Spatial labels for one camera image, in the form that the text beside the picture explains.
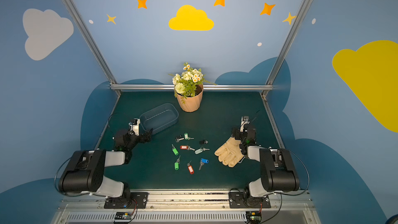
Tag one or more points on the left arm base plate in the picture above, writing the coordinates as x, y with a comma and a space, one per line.
134, 200

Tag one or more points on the red tag key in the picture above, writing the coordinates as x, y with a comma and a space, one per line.
186, 147
190, 168

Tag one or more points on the circuit board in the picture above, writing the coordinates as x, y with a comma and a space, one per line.
123, 216
253, 217

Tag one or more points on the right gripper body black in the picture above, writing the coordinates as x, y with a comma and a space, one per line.
241, 132

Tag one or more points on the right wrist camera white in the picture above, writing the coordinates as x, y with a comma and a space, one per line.
244, 120

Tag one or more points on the right circuit board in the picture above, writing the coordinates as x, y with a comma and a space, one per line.
253, 217

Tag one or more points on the pink flower pot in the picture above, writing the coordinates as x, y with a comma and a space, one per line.
191, 104

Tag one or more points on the white and green flowers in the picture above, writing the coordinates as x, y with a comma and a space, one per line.
188, 82

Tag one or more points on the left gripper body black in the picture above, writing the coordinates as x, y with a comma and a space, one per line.
141, 136

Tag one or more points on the light blue tag key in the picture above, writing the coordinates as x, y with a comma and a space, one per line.
200, 150

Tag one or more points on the left circuit board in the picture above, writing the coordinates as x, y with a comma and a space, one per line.
123, 216

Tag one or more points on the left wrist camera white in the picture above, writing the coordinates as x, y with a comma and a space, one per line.
134, 127

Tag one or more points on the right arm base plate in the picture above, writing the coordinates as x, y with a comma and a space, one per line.
243, 200

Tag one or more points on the green tag key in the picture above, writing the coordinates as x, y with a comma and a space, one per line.
175, 151
176, 164
187, 137

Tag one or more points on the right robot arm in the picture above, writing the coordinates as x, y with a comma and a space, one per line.
277, 170

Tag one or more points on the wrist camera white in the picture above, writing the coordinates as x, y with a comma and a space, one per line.
134, 127
244, 120

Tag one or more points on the beige work glove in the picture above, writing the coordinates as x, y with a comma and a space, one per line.
229, 154

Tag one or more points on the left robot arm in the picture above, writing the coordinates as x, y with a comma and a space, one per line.
84, 173

